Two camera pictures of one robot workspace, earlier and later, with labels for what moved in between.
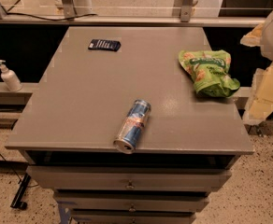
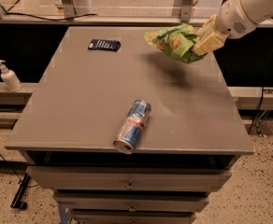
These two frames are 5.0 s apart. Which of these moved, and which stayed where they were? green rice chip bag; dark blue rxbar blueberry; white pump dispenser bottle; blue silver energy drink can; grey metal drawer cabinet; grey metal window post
Moved: green rice chip bag
Stayed: white pump dispenser bottle; dark blue rxbar blueberry; grey metal window post; grey metal drawer cabinet; blue silver energy drink can
